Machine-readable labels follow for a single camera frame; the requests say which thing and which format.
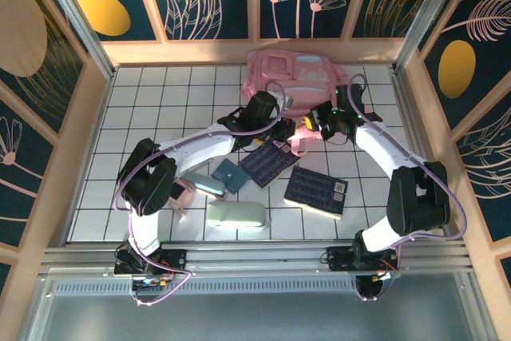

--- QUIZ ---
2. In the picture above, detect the pink student backpack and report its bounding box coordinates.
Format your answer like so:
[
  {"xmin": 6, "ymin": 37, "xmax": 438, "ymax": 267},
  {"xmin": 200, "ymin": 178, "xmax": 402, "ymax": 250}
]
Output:
[{"xmin": 241, "ymin": 48, "xmax": 349, "ymax": 158}]

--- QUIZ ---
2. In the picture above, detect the dark blue patterned book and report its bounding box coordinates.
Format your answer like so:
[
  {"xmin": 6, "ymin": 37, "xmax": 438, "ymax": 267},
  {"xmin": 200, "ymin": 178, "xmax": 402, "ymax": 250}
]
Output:
[
  {"xmin": 238, "ymin": 140, "xmax": 301, "ymax": 189},
  {"xmin": 283, "ymin": 165, "xmax": 350, "ymax": 221}
]

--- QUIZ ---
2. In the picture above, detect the teal snap wallet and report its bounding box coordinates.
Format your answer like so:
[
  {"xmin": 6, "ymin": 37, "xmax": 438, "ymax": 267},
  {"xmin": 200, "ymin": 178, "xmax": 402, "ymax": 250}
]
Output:
[{"xmin": 210, "ymin": 158, "xmax": 251, "ymax": 195}]

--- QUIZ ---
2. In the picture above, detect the light blue pencil case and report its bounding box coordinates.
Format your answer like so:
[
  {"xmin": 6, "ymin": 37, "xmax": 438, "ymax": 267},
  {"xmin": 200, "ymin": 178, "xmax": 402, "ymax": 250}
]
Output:
[{"xmin": 181, "ymin": 171, "xmax": 228, "ymax": 200}]

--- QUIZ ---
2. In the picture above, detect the mint green pencil case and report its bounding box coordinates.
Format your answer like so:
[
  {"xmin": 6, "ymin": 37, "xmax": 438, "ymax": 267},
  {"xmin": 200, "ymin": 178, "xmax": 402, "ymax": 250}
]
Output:
[{"xmin": 205, "ymin": 200, "xmax": 268, "ymax": 232}]

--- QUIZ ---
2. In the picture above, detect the small pink box device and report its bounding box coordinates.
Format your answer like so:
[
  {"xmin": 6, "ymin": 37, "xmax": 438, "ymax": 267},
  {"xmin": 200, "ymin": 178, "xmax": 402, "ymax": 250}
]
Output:
[{"xmin": 168, "ymin": 179, "xmax": 196, "ymax": 220}]

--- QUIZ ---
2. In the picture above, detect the perforated metal strip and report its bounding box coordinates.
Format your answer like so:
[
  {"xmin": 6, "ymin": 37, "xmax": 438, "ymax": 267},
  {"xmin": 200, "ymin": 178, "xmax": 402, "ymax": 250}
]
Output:
[{"xmin": 51, "ymin": 280, "xmax": 359, "ymax": 295}]

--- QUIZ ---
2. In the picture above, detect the grey metal panel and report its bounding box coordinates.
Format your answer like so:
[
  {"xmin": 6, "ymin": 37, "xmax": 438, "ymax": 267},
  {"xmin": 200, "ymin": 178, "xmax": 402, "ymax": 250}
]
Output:
[{"xmin": 19, "ymin": 272, "xmax": 498, "ymax": 341}]

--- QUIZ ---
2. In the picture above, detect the aluminium side rail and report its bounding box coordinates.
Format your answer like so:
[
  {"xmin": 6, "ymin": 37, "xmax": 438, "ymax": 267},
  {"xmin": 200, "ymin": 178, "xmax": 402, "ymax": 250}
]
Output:
[{"xmin": 389, "ymin": 67, "xmax": 446, "ymax": 238}]

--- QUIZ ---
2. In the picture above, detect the aluminium corner post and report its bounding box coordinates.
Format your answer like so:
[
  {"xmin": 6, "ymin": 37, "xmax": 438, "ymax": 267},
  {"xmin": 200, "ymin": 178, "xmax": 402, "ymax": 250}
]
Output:
[
  {"xmin": 393, "ymin": 0, "xmax": 467, "ymax": 74},
  {"xmin": 34, "ymin": 0, "xmax": 117, "ymax": 78}
]

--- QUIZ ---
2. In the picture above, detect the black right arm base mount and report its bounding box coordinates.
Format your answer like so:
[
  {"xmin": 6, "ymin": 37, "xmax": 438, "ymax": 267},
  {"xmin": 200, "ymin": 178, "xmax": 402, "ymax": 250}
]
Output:
[{"xmin": 325, "ymin": 244, "xmax": 400, "ymax": 302}]

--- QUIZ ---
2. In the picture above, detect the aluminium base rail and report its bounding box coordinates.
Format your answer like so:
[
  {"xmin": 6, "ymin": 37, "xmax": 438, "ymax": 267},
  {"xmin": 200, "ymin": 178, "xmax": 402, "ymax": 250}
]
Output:
[{"xmin": 38, "ymin": 243, "xmax": 480, "ymax": 279}]

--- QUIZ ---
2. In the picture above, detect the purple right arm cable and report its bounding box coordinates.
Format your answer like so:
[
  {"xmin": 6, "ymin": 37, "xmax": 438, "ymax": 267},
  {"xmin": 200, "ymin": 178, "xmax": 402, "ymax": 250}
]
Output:
[{"xmin": 333, "ymin": 73, "xmax": 469, "ymax": 303}]

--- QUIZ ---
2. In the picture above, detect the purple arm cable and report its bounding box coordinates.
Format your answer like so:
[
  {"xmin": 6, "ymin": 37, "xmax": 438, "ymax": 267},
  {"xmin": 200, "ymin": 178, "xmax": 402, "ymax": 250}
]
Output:
[
  {"xmin": 113, "ymin": 80, "xmax": 295, "ymax": 307},
  {"xmin": 333, "ymin": 73, "xmax": 469, "ymax": 303}
]

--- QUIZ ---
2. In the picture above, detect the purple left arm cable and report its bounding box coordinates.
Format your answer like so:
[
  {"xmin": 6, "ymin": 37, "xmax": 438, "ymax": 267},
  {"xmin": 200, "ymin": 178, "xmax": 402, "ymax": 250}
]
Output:
[{"xmin": 113, "ymin": 80, "xmax": 295, "ymax": 307}]

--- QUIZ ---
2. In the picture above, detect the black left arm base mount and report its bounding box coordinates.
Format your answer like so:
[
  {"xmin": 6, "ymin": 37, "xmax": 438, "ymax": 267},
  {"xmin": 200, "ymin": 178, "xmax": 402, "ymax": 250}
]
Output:
[{"xmin": 113, "ymin": 239, "xmax": 188, "ymax": 292}]

